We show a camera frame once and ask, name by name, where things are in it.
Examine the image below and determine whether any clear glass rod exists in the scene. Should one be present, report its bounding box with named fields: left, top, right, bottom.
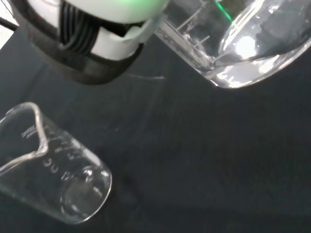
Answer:
left=127, top=73, right=166, bottom=81

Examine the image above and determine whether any clear glass beaker with markings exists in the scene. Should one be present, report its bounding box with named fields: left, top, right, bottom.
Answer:
left=0, top=101, right=113, bottom=225

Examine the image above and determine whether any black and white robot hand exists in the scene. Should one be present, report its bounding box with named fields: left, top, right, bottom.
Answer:
left=13, top=0, right=171, bottom=85

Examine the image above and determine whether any black bench cloth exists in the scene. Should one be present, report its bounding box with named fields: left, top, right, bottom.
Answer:
left=0, top=23, right=311, bottom=233

